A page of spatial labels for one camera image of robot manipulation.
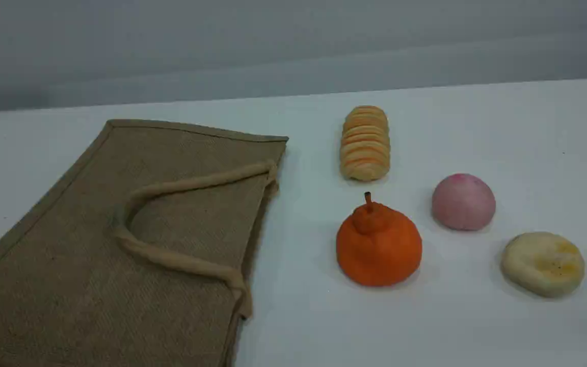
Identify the round pale yellow bun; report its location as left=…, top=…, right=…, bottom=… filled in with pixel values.
left=500, top=231, right=586, bottom=298

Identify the striped orange bread roll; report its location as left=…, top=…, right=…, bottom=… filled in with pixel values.
left=339, top=105, right=391, bottom=182

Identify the brown burlap tote bag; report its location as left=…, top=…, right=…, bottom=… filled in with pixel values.
left=0, top=119, right=289, bottom=367

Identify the orange toy fruit with stem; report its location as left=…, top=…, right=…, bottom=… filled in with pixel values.
left=336, top=192, right=423, bottom=287

